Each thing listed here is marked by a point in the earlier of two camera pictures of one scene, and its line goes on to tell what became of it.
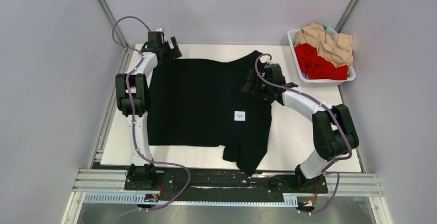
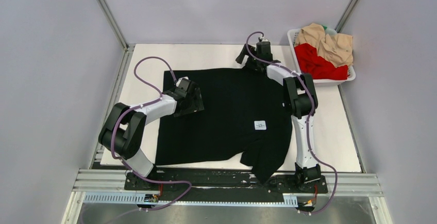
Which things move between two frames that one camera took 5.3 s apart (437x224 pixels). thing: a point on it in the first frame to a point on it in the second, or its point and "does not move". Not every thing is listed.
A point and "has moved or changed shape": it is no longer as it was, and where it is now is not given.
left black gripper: (175, 52) to (197, 105)
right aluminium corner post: (347, 16) does not move
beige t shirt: (338, 48) does not move
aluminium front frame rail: (113, 181) does not move
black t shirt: (201, 102) has moved or changed shape
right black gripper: (262, 96) to (240, 59)
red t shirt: (317, 67) does not move
